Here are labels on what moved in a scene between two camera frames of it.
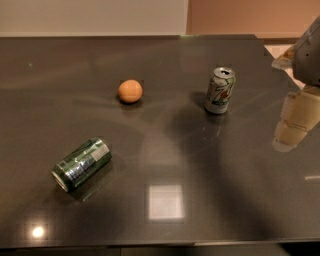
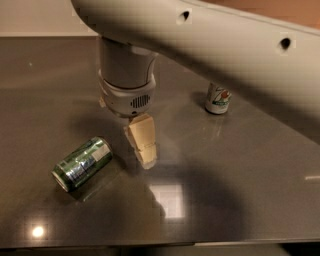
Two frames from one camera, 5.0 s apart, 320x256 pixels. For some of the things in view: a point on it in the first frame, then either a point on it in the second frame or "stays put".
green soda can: x=82 y=164 stays put
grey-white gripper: x=308 y=59 to x=128 y=99
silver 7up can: x=220 y=90 stays put
